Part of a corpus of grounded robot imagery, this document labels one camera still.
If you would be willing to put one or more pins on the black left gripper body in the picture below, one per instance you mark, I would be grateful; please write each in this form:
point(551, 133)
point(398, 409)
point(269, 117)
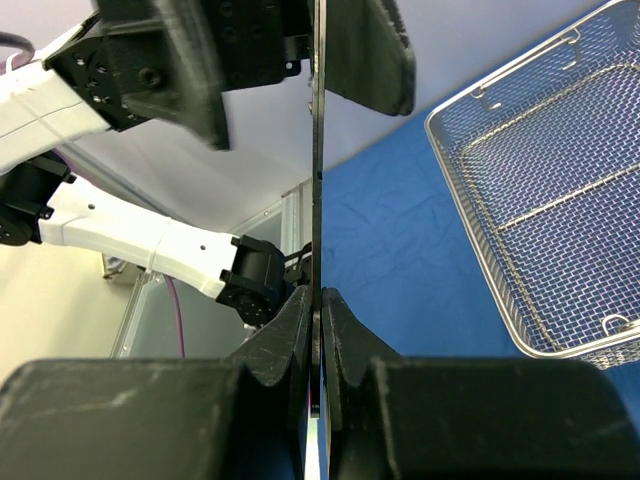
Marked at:
point(133, 61)

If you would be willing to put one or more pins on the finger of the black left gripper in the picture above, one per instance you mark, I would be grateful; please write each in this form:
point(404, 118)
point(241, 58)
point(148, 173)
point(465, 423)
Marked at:
point(369, 57)

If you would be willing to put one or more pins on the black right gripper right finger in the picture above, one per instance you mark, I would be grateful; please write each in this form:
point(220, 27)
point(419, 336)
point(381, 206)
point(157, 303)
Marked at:
point(398, 417)

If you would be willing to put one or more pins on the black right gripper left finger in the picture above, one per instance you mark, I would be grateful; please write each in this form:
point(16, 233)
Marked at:
point(240, 417)

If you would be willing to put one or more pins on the blue surgical wrap cloth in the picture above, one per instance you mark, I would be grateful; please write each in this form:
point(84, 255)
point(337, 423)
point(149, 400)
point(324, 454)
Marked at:
point(394, 245)

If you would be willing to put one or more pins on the steel wire mesh basket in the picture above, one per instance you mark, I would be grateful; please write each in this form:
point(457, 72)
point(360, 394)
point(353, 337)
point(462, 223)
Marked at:
point(541, 158)

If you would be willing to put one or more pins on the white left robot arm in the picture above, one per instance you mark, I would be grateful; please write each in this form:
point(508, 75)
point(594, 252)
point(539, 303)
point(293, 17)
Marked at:
point(43, 201)

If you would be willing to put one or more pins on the aluminium front rail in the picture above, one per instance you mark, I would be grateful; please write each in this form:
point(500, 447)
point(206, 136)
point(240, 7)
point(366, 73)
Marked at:
point(296, 218)

